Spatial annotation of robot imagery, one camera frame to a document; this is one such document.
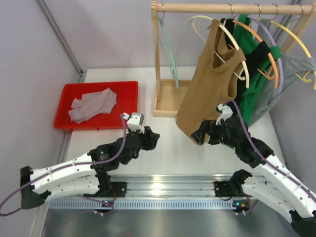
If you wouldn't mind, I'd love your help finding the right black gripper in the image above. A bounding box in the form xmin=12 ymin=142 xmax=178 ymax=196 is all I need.
xmin=191 ymin=119 xmax=239 ymax=150

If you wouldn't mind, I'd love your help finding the mauve tank top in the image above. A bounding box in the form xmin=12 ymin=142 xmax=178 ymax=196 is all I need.
xmin=68 ymin=87 xmax=117 ymax=124

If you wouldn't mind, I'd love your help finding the mint green hanger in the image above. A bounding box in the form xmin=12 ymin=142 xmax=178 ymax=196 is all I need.
xmin=158 ymin=16 xmax=179 ymax=88

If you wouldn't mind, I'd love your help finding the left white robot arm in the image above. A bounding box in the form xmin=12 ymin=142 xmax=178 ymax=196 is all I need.
xmin=20 ymin=126 xmax=160 ymax=209

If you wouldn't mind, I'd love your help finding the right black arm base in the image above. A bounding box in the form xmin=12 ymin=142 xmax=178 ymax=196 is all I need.
xmin=214 ymin=169 xmax=252 ymax=216

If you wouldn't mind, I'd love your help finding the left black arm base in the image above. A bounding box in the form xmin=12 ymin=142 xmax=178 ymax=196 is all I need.
xmin=93 ymin=173 xmax=127 ymax=213

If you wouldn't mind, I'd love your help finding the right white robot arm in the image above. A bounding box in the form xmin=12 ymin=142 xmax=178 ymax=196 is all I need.
xmin=191 ymin=117 xmax=316 ymax=237

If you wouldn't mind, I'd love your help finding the brown tank top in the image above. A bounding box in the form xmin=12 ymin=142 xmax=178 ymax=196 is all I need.
xmin=176 ymin=20 xmax=246 ymax=144

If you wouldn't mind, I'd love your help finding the orange hanger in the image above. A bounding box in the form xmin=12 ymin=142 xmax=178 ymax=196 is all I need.
xmin=233 ymin=20 xmax=278 ymax=88

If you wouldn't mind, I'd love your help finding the lilac hanger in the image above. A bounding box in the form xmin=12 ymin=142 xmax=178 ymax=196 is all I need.
xmin=249 ymin=16 xmax=284 ymax=93

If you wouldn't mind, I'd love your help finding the black tank top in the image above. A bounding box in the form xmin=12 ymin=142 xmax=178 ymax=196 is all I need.
xmin=220 ymin=15 xmax=270 ymax=104

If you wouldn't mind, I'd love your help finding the grey tank top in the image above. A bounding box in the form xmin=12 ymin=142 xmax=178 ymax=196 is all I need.
xmin=247 ymin=19 xmax=316 ymax=126

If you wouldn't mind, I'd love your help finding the green tank top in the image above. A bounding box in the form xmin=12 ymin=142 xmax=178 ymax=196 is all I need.
xmin=233 ymin=14 xmax=282 ymax=127

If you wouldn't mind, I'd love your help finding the cream hanger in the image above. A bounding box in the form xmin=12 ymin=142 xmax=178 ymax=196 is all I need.
xmin=189 ymin=15 xmax=250 ymax=88

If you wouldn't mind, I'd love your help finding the yellow hanger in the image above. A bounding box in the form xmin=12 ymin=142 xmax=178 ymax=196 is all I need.
xmin=269 ymin=20 xmax=316 ymax=83

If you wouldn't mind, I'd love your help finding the wooden clothes rack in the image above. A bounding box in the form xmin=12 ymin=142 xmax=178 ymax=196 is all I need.
xmin=151 ymin=0 xmax=316 ymax=118

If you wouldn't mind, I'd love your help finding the red plastic tray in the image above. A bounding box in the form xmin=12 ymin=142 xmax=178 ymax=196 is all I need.
xmin=54 ymin=81 xmax=139 ymax=131

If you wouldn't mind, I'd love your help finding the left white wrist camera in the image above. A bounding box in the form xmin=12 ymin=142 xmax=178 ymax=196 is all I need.
xmin=123 ymin=112 xmax=145 ymax=133

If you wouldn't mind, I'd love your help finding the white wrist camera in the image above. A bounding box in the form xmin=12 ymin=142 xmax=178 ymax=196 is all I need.
xmin=123 ymin=112 xmax=145 ymax=133
xmin=216 ymin=104 xmax=233 ymax=125

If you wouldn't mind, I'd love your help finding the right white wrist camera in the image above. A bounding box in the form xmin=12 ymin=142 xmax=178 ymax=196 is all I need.
xmin=216 ymin=104 xmax=233 ymax=125

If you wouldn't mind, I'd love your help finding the aluminium mounting rail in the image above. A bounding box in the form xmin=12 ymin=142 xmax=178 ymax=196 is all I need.
xmin=49 ymin=174 xmax=255 ymax=210

